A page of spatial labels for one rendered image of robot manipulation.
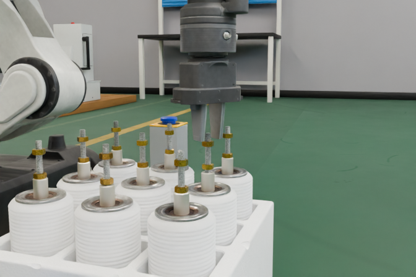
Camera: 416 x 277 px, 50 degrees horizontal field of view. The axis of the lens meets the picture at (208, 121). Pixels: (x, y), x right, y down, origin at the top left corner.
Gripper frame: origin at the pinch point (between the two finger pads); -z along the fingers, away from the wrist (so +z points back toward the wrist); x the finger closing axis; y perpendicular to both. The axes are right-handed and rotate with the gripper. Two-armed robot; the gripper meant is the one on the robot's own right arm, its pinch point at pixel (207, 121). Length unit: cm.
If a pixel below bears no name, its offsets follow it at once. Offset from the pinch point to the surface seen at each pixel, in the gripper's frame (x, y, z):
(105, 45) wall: -245, -528, 30
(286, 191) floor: -74, -46, -37
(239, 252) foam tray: 1.8, 9.6, -18.5
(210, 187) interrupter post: 0.3, 1.1, -10.7
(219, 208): 1.4, 4.6, -13.1
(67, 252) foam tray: 21.6, -6.5, -18.6
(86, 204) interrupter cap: 19.0, -4.8, -11.2
